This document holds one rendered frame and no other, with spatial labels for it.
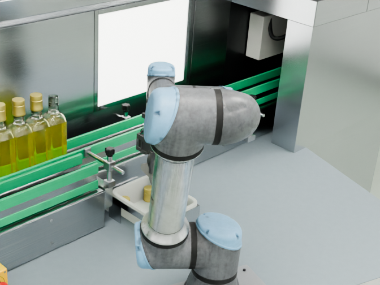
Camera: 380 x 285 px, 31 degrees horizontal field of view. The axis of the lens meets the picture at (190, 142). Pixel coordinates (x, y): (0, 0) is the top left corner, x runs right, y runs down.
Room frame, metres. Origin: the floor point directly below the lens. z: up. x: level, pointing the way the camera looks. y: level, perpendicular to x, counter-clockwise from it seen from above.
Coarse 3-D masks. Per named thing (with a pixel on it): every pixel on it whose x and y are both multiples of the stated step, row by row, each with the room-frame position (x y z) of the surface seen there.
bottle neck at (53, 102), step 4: (48, 96) 1.78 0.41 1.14; (52, 96) 1.80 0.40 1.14; (56, 96) 1.79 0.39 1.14; (48, 100) 1.78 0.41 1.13; (52, 100) 1.77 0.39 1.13; (56, 100) 1.78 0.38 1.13; (48, 104) 1.78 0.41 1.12; (52, 104) 1.77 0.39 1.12; (56, 104) 1.78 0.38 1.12; (52, 108) 1.77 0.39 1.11; (56, 108) 1.78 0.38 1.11; (52, 112) 1.77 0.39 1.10; (56, 112) 1.78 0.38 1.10
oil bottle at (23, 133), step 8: (16, 128) 1.68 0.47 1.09; (24, 128) 1.69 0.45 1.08; (16, 136) 1.67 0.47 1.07; (24, 136) 1.68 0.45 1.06; (32, 136) 1.70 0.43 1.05; (16, 144) 1.67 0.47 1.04; (24, 144) 1.68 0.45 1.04; (32, 144) 1.70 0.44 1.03; (16, 152) 1.67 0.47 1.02; (24, 152) 1.68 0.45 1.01; (32, 152) 1.70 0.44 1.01; (16, 160) 1.67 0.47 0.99; (24, 160) 1.68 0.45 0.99; (32, 160) 1.70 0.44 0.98; (16, 168) 1.67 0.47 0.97; (24, 168) 1.68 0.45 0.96
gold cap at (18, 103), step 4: (12, 100) 1.69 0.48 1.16; (16, 100) 1.69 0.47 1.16; (20, 100) 1.70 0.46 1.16; (24, 100) 1.70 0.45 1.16; (12, 104) 1.69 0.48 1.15; (16, 104) 1.69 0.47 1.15; (20, 104) 1.69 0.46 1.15; (24, 104) 1.71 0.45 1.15; (12, 108) 1.69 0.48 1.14; (16, 108) 1.69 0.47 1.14; (20, 108) 1.69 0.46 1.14; (24, 108) 1.70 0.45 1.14; (12, 112) 1.69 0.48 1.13; (16, 112) 1.69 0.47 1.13; (20, 112) 1.69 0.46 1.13; (24, 112) 1.70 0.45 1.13
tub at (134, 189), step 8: (144, 176) 1.90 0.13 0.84; (128, 184) 1.84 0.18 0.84; (136, 184) 1.86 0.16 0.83; (144, 184) 1.89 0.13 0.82; (120, 192) 1.82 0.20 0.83; (128, 192) 1.84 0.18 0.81; (136, 192) 1.86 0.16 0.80; (120, 200) 1.76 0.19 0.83; (136, 200) 1.86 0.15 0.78; (192, 200) 1.78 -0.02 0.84; (136, 208) 1.71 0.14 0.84; (144, 208) 1.83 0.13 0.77
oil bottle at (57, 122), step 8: (48, 112) 1.78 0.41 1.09; (48, 120) 1.76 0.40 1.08; (56, 120) 1.76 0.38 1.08; (64, 120) 1.78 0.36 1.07; (56, 128) 1.76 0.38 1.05; (64, 128) 1.78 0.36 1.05; (56, 136) 1.76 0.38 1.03; (64, 136) 1.78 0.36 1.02; (56, 144) 1.76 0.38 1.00; (64, 144) 1.78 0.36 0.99; (56, 152) 1.76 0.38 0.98; (64, 152) 1.78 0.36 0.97
